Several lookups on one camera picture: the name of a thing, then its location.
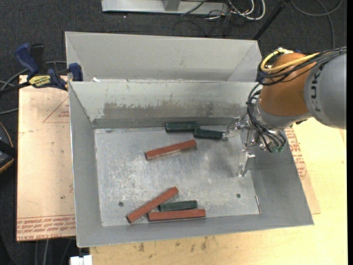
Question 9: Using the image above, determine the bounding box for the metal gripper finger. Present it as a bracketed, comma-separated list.
[222, 117, 245, 142]
[237, 147, 256, 177]

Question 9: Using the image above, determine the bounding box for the dark green flat block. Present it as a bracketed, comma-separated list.
[158, 199, 199, 213]
[164, 121, 201, 134]
[192, 128, 227, 141]

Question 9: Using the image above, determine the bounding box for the red-brown flat block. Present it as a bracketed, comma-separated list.
[144, 139, 198, 161]
[126, 186, 179, 224]
[147, 208, 207, 222]

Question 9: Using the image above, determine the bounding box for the grey metal bin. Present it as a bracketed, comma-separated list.
[65, 31, 315, 248]

